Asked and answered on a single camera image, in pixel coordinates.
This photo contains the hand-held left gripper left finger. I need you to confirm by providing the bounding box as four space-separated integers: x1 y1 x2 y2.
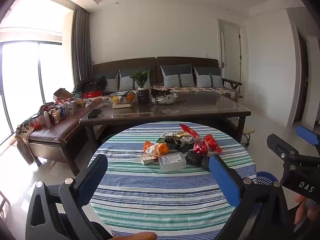
25 154 113 240

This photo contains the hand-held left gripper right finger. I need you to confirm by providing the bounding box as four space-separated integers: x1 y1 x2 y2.
209 154 292 240

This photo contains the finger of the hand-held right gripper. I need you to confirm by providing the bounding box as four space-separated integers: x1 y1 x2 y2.
296 126 320 146
266 134 300 161

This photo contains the blue plastic basket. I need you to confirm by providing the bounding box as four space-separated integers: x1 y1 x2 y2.
250 171 280 217

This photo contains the black mesh net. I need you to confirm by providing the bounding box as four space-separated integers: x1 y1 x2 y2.
185 150 203 166

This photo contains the clear plastic box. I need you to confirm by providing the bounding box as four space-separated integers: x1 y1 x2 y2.
158 152 187 173

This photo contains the small white carton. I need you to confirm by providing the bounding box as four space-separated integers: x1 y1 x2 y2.
140 154 159 165

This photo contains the white snack packet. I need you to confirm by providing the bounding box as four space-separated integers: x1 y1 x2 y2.
174 131 194 144

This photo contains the dark wrapper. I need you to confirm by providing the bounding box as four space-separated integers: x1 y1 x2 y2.
167 139 188 152

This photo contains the red snack bag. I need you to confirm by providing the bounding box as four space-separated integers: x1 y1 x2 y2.
179 123 200 140

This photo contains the orange snack wrapper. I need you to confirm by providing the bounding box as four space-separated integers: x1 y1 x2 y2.
143 141 170 155

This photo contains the green white packet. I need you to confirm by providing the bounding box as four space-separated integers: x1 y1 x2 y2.
157 132 173 143

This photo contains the person's right hand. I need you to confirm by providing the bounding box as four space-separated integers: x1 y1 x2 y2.
294 195 320 225

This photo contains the person's left hand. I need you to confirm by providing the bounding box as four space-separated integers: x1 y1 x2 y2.
114 232 157 240

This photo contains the rolling stool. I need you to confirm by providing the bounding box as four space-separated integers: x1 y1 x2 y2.
241 127 255 147

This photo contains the dark wooden door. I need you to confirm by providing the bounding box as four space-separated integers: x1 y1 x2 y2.
294 34 310 128

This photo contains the brown bench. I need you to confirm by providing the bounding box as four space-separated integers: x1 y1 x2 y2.
27 99 100 167

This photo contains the striped tablecloth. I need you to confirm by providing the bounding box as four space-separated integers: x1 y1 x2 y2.
89 121 258 238

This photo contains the group of small bottles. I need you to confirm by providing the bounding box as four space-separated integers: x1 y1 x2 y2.
32 99 77 128

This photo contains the dark wooden coffee table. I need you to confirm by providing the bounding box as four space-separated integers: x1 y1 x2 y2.
79 91 252 177

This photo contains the floral blanket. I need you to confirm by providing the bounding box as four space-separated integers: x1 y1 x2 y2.
15 116 35 165

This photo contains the glass fruit bowl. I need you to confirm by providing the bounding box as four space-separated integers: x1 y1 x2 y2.
109 91 137 104

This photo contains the cardboard box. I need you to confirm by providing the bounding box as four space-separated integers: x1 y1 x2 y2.
53 88 73 100

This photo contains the dark bag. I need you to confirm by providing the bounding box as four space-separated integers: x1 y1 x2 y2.
72 76 108 94

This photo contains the black bubble vase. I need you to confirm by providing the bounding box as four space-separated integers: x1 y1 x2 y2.
136 88 150 104

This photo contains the tea set tray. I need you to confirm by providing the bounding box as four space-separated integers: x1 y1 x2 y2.
150 91 188 105

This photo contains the white door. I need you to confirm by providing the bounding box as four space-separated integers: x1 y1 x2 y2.
217 19 247 85

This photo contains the green potted plant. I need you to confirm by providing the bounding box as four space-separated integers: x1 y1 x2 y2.
129 70 149 90

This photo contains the balcony window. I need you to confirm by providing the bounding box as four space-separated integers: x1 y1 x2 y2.
0 42 47 143

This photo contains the brown sofa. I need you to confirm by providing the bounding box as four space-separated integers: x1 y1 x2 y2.
92 56 243 103

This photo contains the grey curtain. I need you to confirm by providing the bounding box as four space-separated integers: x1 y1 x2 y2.
71 5 94 90

